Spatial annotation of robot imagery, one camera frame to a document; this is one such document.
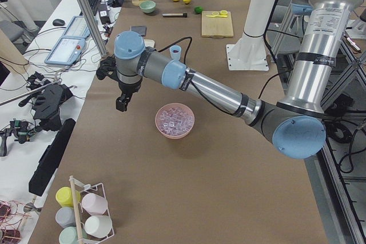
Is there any white plastic cup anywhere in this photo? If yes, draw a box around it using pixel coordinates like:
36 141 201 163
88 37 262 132
84 215 112 238

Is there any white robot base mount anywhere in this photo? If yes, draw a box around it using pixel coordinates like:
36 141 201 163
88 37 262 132
226 0 275 71

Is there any lower teach pendant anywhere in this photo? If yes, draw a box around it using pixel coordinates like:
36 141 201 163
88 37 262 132
45 36 86 66

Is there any wooden rack handle bar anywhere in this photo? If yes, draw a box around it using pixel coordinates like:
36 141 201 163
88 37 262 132
69 175 84 244

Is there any black keyboard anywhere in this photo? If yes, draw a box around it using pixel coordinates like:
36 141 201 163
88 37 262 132
87 0 101 15

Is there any aluminium frame post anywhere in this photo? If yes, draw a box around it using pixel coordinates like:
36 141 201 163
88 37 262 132
77 0 108 58

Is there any pink bowl of ice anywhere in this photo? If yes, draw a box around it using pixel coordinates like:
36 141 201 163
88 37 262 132
155 103 195 139

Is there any cream rabbit tray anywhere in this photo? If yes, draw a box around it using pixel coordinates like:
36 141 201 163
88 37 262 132
144 39 155 48

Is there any pale green plastic cup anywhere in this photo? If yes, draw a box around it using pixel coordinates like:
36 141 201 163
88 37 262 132
58 226 78 244

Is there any mint green bowl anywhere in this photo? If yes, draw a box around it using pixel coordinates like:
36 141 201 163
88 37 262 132
139 0 156 14

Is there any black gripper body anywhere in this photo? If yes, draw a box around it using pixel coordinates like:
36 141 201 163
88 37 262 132
118 81 142 97

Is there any black computer mouse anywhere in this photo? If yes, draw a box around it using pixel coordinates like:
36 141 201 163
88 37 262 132
52 18 65 26

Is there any teach pendant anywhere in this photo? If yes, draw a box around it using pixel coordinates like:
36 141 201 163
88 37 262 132
63 15 90 39
45 36 86 66

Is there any green lime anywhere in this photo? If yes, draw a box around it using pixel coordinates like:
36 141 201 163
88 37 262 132
194 6 203 14

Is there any yellow-green plastic cup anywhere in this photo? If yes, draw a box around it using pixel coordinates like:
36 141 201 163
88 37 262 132
55 186 74 207

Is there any pink plastic cup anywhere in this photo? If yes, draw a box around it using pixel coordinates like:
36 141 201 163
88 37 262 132
81 193 108 215

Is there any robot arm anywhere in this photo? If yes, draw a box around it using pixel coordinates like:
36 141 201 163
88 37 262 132
114 0 364 159

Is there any long black box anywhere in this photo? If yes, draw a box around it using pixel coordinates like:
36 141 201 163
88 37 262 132
28 118 75 197

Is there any yellow plastic knife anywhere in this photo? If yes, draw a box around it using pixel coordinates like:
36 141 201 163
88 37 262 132
206 14 228 18

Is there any grey folded cloth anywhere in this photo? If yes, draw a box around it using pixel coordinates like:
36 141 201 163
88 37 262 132
130 26 147 37

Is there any white wire cup rack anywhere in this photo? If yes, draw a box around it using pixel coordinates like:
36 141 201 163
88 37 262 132
69 175 115 243

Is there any upper teach pendant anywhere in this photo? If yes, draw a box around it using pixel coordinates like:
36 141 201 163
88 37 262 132
63 15 90 39

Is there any light blue plastic cup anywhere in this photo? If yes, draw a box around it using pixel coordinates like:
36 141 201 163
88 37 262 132
169 45 181 61

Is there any grey plastic cup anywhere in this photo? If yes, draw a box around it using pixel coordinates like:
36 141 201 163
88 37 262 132
55 207 76 229

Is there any wooden cutting board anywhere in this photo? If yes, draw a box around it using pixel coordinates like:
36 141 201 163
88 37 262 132
201 11 234 38

